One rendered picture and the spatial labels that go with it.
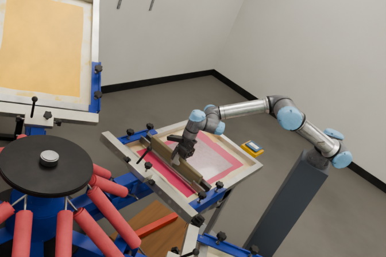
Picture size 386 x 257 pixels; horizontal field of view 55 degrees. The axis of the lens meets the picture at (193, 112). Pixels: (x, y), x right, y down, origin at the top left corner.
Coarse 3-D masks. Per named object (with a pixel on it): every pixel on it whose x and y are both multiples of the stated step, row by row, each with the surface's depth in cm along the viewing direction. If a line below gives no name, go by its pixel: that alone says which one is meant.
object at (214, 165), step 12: (204, 156) 235; (216, 156) 239; (228, 156) 245; (204, 168) 224; (216, 168) 228; (228, 168) 233; (168, 180) 202; (180, 180) 206; (216, 180) 218; (192, 192) 201
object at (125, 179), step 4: (120, 176) 178; (124, 176) 179; (128, 176) 180; (132, 176) 181; (116, 180) 175; (120, 180) 176; (124, 180) 177; (128, 180) 178; (132, 180) 179; (136, 180) 180; (120, 184) 173; (124, 184) 174; (128, 184) 176; (132, 184) 179; (128, 188) 179
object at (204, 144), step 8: (200, 136) 254; (168, 144) 231; (176, 144) 235; (200, 144) 245; (208, 144) 248; (216, 144) 252; (144, 152) 216; (200, 152) 237; (152, 160) 212; (160, 160) 215; (160, 168) 208; (168, 168) 211
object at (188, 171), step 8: (152, 144) 214; (160, 144) 210; (160, 152) 211; (168, 152) 208; (168, 160) 209; (184, 160) 205; (176, 168) 206; (184, 168) 202; (192, 168) 201; (184, 176) 203; (192, 176) 200; (200, 176) 198
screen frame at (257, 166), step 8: (184, 120) 256; (160, 128) 236; (168, 128) 240; (176, 128) 246; (160, 136) 235; (216, 136) 259; (224, 136) 258; (128, 144) 212; (136, 144) 218; (224, 144) 256; (232, 144) 253; (240, 152) 249; (248, 160) 246; (256, 160) 246; (248, 168) 235; (256, 168) 238; (160, 176) 197; (240, 176) 224; (248, 176) 231; (168, 184) 194; (224, 184) 211; (232, 184) 214; (176, 192) 191; (184, 200) 188
